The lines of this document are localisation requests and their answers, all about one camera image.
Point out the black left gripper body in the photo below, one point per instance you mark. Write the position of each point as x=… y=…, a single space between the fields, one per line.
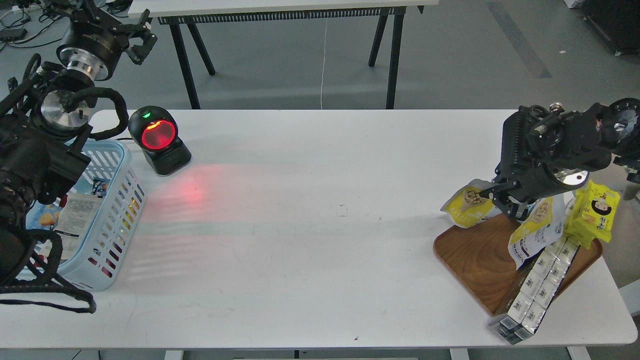
x=96 y=38

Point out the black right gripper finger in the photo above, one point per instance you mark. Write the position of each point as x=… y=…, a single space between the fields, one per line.
x=514 y=209
x=508 y=189

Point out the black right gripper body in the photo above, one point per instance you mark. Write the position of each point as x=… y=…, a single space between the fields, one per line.
x=551 y=152

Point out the yellow white snack pouch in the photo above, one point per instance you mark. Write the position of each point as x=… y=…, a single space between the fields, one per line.
x=544 y=226
x=466 y=207

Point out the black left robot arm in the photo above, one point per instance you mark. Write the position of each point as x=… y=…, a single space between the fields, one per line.
x=45 y=122

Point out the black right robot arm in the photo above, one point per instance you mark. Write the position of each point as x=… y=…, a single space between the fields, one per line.
x=620 y=135

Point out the yellow cartoon snack bag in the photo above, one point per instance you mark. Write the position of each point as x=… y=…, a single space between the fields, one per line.
x=593 y=214

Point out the blue snack packet in basket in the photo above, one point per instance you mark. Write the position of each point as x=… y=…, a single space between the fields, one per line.
x=100 y=187

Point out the light blue plastic basket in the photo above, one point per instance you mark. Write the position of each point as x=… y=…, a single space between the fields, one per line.
x=96 y=264

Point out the white receipt-like packet in basket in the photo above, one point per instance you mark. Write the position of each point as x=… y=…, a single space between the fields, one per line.
x=75 y=221

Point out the background black-legged table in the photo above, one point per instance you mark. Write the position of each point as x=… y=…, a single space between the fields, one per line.
x=291 y=64

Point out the brown wooden tray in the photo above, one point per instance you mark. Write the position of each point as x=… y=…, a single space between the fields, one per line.
x=479 y=258

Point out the long white box multipack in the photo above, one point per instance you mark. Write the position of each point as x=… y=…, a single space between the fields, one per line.
x=536 y=285

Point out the black barcode scanner red window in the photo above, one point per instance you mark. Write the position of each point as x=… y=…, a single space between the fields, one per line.
x=155 y=131

